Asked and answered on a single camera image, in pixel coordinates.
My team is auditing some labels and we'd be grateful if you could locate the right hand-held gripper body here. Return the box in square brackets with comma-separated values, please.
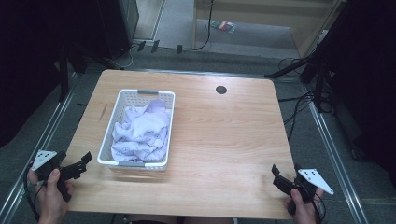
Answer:
[272, 167, 335, 217]

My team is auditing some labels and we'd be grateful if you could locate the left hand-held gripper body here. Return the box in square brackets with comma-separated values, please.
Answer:
[31, 149, 89, 203]

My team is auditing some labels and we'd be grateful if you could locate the person's right hand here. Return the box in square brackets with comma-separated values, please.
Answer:
[283, 188, 325, 224]

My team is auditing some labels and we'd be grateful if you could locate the person's left hand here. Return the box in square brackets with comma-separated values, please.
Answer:
[26, 161, 75, 224]

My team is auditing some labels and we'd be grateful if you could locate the white plastic basket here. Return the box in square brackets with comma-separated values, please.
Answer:
[96, 89, 177, 172]

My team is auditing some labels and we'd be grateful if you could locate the pale lilac crumpled cloth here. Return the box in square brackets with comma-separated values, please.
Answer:
[110, 98, 172, 163]

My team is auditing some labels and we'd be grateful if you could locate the black upright stand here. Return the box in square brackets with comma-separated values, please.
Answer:
[58, 46, 70, 103]

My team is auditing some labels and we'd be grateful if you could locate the black slanted stand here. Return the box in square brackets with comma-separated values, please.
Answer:
[264, 0, 359, 113]

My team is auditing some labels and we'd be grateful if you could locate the dark cabinet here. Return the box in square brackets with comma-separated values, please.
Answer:
[95, 0, 140, 60]

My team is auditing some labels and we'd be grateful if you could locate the colourful packet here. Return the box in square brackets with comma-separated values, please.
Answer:
[210, 20, 239, 35]

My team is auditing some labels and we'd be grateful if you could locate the metal floor rail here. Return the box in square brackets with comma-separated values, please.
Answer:
[303, 83, 371, 224]
[0, 72, 78, 224]

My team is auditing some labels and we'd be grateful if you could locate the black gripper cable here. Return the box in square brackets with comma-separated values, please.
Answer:
[311, 193, 328, 224]
[22, 173, 42, 222]

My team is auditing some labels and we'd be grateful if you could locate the tangle of black cables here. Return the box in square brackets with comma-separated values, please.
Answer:
[276, 57, 325, 142]

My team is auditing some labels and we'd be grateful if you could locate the white floor cable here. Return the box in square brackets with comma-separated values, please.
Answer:
[108, 46, 138, 70]

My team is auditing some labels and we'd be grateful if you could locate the long black hanging cable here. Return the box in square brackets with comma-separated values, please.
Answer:
[191, 0, 216, 52]

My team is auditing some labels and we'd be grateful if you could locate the light wooden frame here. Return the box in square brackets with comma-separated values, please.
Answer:
[191, 0, 347, 59]

